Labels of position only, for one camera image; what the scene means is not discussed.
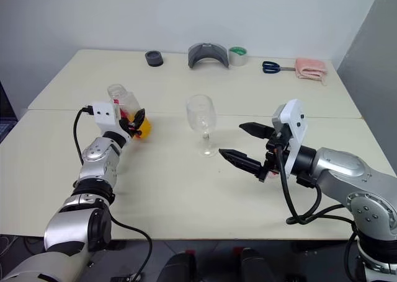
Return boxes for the clear bottle with orange drink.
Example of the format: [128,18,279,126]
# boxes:
[106,83,153,141]

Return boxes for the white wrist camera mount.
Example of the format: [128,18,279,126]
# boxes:
[272,99,310,180]
[89,101,132,144]

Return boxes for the clear wine glass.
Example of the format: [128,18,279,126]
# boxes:
[185,94,218,158]

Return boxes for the dark laptop computer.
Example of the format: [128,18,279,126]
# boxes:
[0,79,17,144]

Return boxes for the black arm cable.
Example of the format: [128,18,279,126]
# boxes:
[277,145,362,282]
[73,106,154,278]

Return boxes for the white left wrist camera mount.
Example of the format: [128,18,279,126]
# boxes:
[89,101,132,144]

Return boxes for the white floor cable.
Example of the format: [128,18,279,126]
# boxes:
[0,234,20,266]

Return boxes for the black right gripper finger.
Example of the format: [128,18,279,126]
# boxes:
[238,121,274,141]
[218,148,265,178]

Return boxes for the dark blue scissors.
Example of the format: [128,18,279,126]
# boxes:
[261,60,297,76]

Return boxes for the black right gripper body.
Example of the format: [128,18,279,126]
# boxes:
[256,131,292,183]

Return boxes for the grey curved visor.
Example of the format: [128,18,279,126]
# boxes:
[187,42,231,69]

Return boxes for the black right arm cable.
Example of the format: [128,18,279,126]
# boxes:
[277,145,362,282]

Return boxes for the dark rounded shape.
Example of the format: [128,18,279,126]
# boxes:
[233,246,274,282]
[161,249,198,282]

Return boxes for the tape roll with green core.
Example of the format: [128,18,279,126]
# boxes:
[228,45,249,68]

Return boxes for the pink folded towel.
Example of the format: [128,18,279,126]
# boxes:
[294,56,329,86]

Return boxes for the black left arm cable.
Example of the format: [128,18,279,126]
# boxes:
[73,106,154,278]

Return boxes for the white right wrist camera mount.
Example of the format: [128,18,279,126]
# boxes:
[272,99,310,180]

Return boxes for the black round cap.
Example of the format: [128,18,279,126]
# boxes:
[144,50,164,68]

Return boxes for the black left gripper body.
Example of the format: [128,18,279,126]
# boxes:
[118,117,135,138]

